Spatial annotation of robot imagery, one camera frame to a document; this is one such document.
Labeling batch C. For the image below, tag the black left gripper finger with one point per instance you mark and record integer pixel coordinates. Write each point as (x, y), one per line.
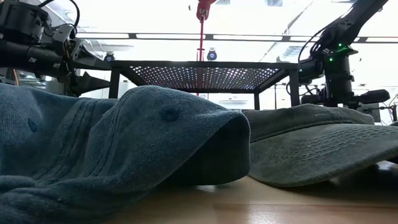
(88, 84)
(90, 63)

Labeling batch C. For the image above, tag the faded blue denim cap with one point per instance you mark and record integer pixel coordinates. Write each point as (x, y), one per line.
(124, 146)

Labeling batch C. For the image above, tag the faded green cap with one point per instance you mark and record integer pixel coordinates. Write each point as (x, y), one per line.
(311, 149)

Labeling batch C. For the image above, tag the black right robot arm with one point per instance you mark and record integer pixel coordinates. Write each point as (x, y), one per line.
(339, 81)

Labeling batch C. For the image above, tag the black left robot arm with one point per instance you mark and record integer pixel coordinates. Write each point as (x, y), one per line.
(28, 59)

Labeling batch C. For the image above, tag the round blue-lit device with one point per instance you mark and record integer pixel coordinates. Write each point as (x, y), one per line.
(211, 55)
(109, 57)

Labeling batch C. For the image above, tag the black overhead beam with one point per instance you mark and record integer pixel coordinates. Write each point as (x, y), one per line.
(248, 37)

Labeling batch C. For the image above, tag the black perforated metal rack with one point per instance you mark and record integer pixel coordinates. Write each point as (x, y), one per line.
(202, 64)

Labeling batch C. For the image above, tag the red lamp stand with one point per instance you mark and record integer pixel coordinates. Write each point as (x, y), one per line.
(201, 37)

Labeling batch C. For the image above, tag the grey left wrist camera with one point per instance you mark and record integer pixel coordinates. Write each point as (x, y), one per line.
(63, 33)

